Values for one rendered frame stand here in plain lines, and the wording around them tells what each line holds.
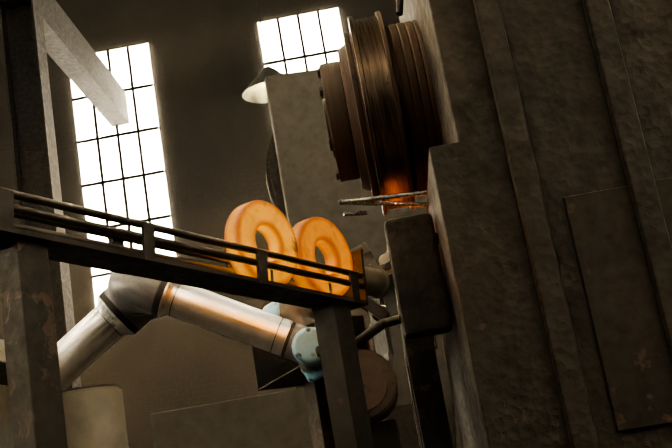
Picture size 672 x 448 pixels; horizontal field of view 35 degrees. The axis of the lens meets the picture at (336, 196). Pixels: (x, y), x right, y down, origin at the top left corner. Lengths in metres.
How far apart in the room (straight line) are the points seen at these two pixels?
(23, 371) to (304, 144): 3.84
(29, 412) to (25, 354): 0.07
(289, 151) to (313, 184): 0.20
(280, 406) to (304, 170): 1.15
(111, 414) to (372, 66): 0.97
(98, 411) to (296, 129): 3.58
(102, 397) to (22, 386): 0.32
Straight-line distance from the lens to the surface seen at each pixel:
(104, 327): 2.34
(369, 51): 2.35
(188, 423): 4.81
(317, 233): 1.97
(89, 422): 1.77
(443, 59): 2.05
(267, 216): 1.87
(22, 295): 1.48
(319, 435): 2.82
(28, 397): 1.46
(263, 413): 4.78
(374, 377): 1.95
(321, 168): 5.17
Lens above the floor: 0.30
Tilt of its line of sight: 15 degrees up
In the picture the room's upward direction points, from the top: 10 degrees counter-clockwise
